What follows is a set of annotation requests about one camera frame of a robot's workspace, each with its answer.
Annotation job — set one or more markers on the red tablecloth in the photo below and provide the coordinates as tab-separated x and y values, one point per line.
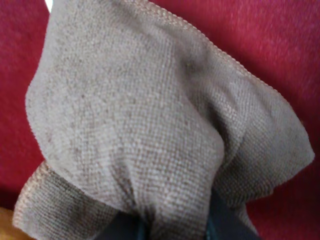
276	40

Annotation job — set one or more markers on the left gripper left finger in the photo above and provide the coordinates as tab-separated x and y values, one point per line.
124	227

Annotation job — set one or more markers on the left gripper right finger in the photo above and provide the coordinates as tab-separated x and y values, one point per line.
222	223

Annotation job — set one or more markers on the brown cloth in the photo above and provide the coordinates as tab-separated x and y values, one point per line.
136	111

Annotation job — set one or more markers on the orange waffle piece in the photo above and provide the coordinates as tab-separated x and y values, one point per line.
7	230

